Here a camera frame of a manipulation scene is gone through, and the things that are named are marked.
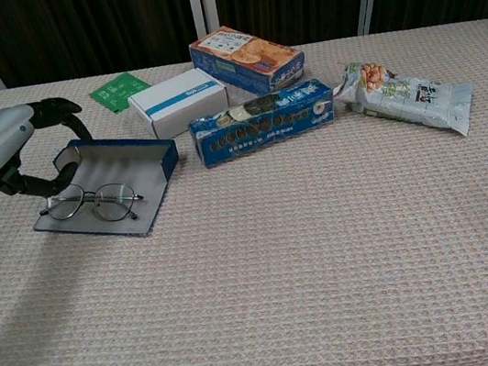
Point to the thin metal frame eyeglasses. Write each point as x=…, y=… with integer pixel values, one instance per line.
x=110, y=203

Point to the dark blue box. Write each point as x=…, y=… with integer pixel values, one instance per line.
x=129, y=164

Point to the white box with blue stripe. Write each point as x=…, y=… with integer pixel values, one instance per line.
x=176, y=105

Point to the orange and blue cracker box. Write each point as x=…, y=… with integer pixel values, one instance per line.
x=247, y=59

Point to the blue cookie package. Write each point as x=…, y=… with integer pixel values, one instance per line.
x=263, y=129

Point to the green sachet packet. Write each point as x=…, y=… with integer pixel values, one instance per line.
x=118, y=91

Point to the beige woven tablecloth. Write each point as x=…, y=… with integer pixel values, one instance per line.
x=331, y=262

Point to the silver snack bag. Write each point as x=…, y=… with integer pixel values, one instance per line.
x=412, y=100

